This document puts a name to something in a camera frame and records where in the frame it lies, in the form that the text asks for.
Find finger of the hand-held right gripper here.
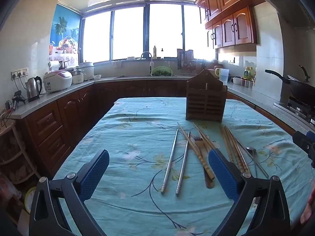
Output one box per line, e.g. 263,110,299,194
306,131,315,169
292,130,309,154

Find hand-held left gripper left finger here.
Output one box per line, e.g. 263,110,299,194
29,149,110,236

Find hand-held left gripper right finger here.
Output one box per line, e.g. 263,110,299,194
208,148,292,236

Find wooden utensil holder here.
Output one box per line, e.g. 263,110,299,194
185,69,228,123

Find person's right hand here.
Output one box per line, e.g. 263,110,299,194
301,194,315,225

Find gas stove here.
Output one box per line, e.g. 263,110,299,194
274,95,315,126

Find metal spoon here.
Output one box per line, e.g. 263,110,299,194
246,146,259,180

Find wooden fork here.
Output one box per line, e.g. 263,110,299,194
193,136,215,189

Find black wok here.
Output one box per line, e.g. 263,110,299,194
265,65,315,99

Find teal floral tablecloth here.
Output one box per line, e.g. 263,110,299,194
53,97,315,236

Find wooden base cabinets with countertop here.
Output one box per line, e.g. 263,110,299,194
10,75,299,185

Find yellow-green plastic basin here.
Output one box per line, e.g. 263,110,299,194
24,186,38,215

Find yellow oil bottles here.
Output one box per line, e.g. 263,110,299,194
244,66,257,82

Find small white steamer pot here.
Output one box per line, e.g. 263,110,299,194
72,67,86,84

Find white pink rice cooker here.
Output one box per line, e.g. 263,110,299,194
44,70,73,93

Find large white cooker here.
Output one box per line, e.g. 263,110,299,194
79,61,95,80

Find steel electric kettle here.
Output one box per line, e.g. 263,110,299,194
25,76,43,103

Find kitchen sink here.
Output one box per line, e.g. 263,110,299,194
114,75,178,78

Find small black device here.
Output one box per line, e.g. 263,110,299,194
12,91,26,111

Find green colander with greens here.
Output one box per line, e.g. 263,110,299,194
151,66,173,77

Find dish rack with boards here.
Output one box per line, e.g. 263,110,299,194
176,49,197,71

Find sink faucet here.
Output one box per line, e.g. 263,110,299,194
141,51,154,76

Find steel range hood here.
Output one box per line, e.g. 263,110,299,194
255,0,315,30

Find kitchen window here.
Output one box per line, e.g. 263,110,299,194
81,4,212,63

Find clear jug with green handle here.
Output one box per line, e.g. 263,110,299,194
215,68,230,84

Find tangled cables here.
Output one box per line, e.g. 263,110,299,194
0,100,16,129

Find wall socket strip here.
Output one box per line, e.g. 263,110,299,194
11,67,29,80

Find wooden wall cabinets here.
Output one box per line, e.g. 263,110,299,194
196,0,271,50

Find fruit wall poster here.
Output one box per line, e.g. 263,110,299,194
49,4,82,54

